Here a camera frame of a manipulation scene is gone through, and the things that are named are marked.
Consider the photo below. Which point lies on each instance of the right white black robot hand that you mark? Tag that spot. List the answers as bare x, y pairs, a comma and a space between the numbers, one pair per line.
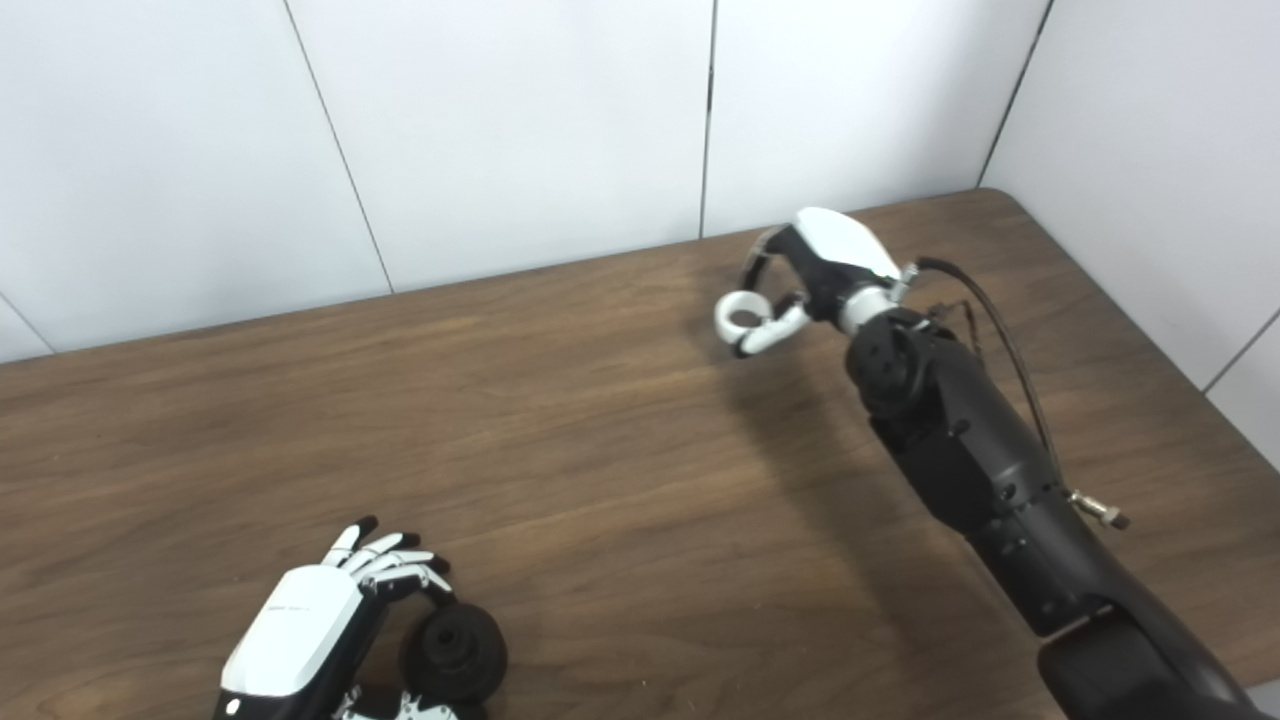
840, 250

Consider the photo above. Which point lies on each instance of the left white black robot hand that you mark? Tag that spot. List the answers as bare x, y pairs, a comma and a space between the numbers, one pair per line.
295, 630

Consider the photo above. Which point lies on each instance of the round black part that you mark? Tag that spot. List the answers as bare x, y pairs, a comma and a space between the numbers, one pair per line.
460, 655

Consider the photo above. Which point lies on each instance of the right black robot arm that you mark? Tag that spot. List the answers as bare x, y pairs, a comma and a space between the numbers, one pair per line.
1000, 470

